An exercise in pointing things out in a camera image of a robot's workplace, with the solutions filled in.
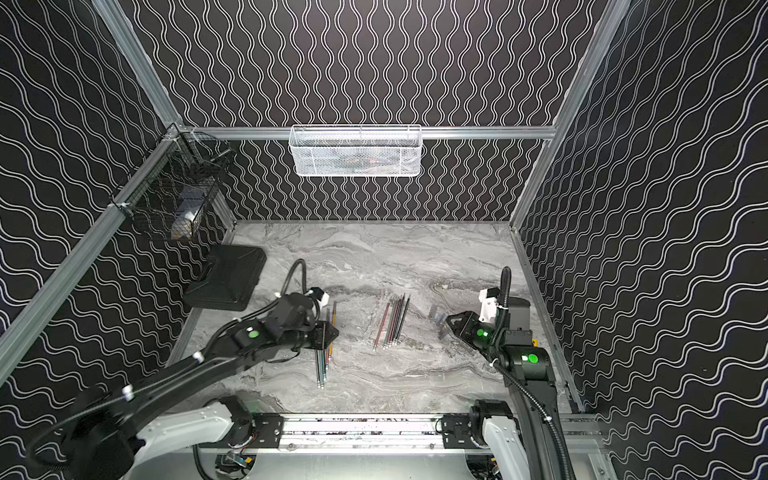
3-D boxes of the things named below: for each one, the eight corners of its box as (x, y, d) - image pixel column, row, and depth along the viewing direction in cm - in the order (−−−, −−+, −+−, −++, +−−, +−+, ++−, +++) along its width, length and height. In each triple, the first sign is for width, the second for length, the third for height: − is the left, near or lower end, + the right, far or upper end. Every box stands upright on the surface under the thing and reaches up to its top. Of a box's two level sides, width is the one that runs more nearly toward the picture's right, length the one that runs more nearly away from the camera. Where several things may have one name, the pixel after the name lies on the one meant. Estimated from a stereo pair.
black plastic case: (186, 310, 98) (174, 299, 93) (211, 256, 113) (203, 244, 108) (250, 310, 98) (242, 300, 93) (267, 256, 113) (262, 244, 108)
